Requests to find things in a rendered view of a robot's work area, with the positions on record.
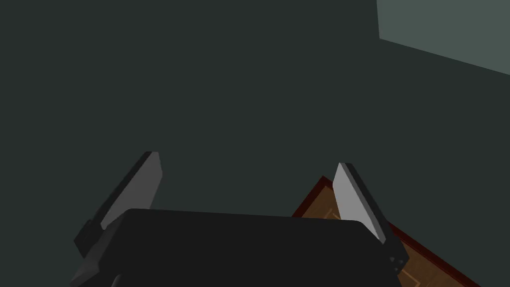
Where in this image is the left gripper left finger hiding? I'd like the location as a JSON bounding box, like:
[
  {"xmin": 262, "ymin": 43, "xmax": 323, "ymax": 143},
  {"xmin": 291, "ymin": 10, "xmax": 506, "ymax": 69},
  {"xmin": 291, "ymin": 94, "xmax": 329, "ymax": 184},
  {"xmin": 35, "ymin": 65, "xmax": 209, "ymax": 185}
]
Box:
[{"xmin": 74, "ymin": 151, "xmax": 163, "ymax": 258}]

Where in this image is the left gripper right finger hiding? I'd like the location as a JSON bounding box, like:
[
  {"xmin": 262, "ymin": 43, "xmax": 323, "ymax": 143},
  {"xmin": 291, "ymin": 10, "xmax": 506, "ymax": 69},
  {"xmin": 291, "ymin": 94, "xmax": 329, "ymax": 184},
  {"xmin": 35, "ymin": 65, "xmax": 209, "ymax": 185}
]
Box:
[{"xmin": 332, "ymin": 162, "xmax": 410, "ymax": 274}]

